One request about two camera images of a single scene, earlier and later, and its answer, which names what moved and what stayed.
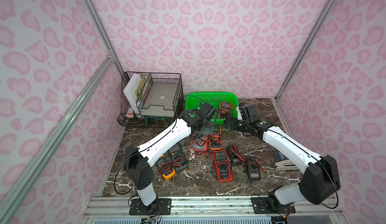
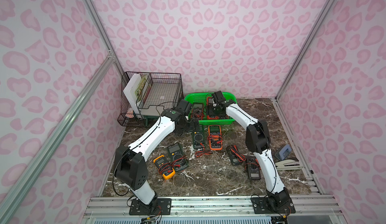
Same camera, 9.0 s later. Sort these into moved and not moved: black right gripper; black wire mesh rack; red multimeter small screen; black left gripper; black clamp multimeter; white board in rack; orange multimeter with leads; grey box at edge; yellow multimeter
Moved: black right gripper; black left gripper; red multimeter small screen
Not moved: yellow multimeter; white board in rack; black wire mesh rack; grey box at edge; orange multimeter with leads; black clamp multimeter
